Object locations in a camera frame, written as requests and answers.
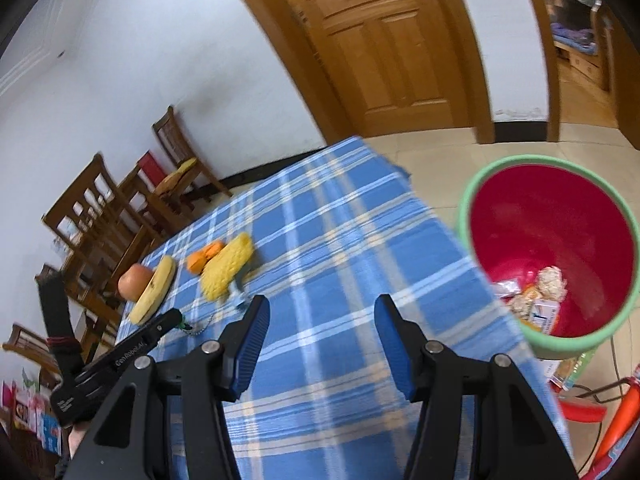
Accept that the orange clear snack packet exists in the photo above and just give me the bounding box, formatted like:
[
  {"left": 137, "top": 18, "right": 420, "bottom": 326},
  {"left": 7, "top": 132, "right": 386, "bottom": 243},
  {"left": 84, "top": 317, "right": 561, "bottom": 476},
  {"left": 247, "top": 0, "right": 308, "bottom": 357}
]
[{"left": 492, "top": 266, "right": 567, "bottom": 335}]

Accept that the red green trash bin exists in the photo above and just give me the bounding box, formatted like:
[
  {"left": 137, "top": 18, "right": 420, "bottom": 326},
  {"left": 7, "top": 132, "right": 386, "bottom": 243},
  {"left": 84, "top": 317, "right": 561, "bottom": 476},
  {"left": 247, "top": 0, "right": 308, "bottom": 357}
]
[{"left": 457, "top": 154, "right": 639, "bottom": 360}]

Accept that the wooden dining table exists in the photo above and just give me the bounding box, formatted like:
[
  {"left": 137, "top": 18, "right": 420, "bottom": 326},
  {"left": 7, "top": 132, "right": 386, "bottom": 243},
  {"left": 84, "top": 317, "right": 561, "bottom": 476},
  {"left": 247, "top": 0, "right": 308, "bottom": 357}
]
[{"left": 60, "top": 148, "right": 196, "bottom": 311}]

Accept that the yellow banana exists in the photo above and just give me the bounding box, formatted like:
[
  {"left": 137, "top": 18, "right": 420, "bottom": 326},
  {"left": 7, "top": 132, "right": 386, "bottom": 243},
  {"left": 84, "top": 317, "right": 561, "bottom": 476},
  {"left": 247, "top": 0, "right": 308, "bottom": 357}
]
[{"left": 128, "top": 255, "right": 177, "bottom": 326}]

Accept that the yellow foam fruit net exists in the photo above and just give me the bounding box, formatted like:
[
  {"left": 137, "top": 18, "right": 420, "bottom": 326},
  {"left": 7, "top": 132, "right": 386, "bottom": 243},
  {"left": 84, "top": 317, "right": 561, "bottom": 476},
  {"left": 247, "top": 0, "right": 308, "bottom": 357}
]
[{"left": 201, "top": 232, "right": 254, "bottom": 301}]

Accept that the red apple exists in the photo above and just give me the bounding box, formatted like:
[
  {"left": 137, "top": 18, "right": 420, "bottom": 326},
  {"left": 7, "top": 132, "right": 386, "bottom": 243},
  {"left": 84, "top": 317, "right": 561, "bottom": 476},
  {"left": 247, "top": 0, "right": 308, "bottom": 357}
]
[{"left": 117, "top": 263, "right": 154, "bottom": 302}]

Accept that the orange crumpled wrapper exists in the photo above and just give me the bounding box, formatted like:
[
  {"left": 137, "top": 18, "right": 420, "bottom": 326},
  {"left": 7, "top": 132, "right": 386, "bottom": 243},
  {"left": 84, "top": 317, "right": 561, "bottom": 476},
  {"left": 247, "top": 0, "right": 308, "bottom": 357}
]
[{"left": 186, "top": 240, "right": 224, "bottom": 275}]

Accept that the near wooden dining chair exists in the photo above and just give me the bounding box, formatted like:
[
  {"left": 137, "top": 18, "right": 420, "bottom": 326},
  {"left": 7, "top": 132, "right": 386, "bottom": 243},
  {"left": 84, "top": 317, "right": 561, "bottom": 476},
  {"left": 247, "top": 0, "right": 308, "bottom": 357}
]
[{"left": 41, "top": 153, "right": 166, "bottom": 281}]

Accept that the blue plaid tablecloth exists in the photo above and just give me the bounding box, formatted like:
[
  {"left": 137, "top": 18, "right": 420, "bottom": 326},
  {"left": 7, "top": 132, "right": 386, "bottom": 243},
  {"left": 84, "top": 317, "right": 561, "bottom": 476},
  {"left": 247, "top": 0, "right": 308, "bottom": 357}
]
[{"left": 113, "top": 134, "right": 574, "bottom": 480}]

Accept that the far wooden cushioned chair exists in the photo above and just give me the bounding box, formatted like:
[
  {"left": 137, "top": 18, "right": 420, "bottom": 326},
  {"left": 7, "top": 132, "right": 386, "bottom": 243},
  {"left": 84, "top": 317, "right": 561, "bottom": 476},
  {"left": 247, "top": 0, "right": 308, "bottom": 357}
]
[{"left": 152, "top": 105, "right": 232, "bottom": 197}]

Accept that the wooden panel door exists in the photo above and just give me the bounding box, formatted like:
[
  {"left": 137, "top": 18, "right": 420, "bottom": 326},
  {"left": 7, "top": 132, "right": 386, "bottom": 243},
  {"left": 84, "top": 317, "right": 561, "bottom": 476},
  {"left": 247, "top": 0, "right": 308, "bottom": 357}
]
[{"left": 244, "top": 0, "right": 495, "bottom": 143}]

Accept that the wooden bunk bed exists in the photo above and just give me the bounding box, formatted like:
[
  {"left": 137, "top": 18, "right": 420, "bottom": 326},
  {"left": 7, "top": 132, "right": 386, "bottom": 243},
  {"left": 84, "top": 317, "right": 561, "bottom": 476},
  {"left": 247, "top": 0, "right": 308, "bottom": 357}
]
[{"left": 544, "top": 0, "right": 610, "bottom": 92}]

